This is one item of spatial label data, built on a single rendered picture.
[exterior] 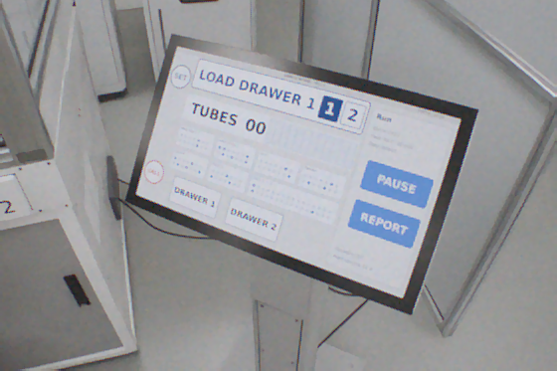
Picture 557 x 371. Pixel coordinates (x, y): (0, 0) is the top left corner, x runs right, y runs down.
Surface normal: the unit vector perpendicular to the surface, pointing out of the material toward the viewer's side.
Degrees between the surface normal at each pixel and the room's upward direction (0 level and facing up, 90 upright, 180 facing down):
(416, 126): 50
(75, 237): 90
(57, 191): 90
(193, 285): 0
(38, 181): 90
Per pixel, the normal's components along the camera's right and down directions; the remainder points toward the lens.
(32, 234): 0.31, 0.63
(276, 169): -0.32, -0.03
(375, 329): 0.01, -0.75
